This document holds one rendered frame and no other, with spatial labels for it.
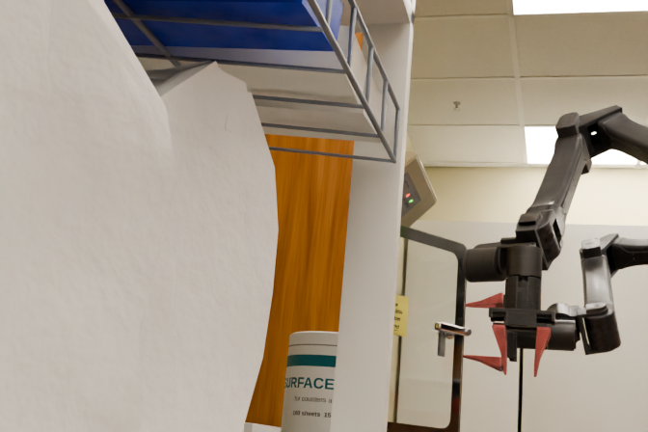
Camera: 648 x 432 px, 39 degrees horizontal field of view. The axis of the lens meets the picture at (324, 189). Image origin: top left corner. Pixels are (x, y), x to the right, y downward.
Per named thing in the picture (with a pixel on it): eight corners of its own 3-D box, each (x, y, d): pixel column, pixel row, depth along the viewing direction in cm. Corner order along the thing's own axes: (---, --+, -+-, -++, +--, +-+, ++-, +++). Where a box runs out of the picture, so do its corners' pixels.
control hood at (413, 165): (353, 200, 174) (357, 149, 177) (383, 240, 204) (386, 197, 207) (414, 201, 171) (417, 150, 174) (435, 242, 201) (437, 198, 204)
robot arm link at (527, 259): (533, 237, 147) (548, 246, 151) (494, 240, 151) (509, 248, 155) (532, 281, 145) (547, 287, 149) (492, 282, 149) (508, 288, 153)
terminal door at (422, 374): (340, 429, 164) (358, 212, 175) (456, 443, 182) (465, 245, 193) (343, 429, 163) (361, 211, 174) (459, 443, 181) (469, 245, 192)
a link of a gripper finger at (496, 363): (465, 333, 179) (514, 335, 177) (463, 369, 177) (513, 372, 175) (462, 327, 173) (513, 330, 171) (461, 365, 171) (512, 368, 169)
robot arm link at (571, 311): (607, 307, 167) (616, 350, 168) (603, 285, 178) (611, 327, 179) (540, 317, 170) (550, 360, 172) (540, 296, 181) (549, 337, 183)
